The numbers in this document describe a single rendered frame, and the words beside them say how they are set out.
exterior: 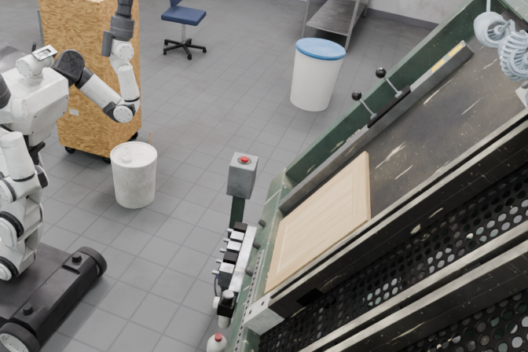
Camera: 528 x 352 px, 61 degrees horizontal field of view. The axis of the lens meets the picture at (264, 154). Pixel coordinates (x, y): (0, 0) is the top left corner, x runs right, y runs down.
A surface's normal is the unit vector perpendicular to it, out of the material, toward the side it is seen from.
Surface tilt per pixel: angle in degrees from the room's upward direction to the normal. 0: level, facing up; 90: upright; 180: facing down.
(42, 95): 64
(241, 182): 90
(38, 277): 0
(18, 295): 0
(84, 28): 90
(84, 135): 90
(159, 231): 0
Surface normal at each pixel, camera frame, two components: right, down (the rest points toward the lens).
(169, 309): 0.14, -0.82
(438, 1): -0.32, 0.50
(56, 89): 0.90, -0.10
